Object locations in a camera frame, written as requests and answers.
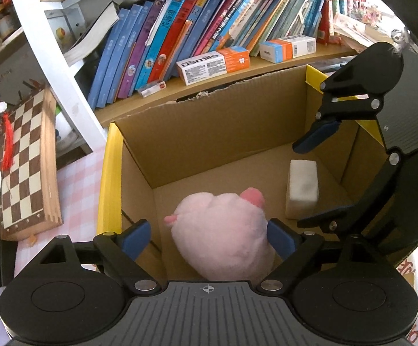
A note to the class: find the row of upright books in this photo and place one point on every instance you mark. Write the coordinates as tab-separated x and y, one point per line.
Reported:
142	42

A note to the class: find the stack of papers and books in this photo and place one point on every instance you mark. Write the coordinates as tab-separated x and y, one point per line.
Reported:
362	30

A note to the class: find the white rectangular sponge block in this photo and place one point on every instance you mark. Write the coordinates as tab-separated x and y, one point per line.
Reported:
302	190

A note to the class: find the wooden chessboard box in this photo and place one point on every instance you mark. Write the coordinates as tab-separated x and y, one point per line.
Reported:
30	202

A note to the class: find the yellow cardboard box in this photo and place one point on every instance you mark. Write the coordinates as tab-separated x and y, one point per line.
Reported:
223	142

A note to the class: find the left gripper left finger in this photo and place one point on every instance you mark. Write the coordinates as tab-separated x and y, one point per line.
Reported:
119	252

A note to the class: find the red tassel ornament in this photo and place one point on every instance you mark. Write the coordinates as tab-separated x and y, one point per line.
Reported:
6	161

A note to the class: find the pink plush toy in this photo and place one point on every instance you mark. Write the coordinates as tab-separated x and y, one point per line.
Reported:
223	237

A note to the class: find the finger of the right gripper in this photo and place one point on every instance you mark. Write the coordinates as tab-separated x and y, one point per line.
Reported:
352	220
354	92

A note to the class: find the white orange medicine box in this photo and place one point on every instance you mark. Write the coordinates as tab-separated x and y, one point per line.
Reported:
213	64

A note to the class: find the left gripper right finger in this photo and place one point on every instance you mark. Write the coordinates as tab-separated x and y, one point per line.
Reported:
299	257

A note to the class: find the orange white carton box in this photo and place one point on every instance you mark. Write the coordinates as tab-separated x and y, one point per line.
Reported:
285	48

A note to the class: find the pink checkered tablecloth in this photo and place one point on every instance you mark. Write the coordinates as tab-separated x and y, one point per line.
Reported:
79	185

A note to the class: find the white bookshelf unit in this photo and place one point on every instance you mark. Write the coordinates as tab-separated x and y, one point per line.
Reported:
67	85

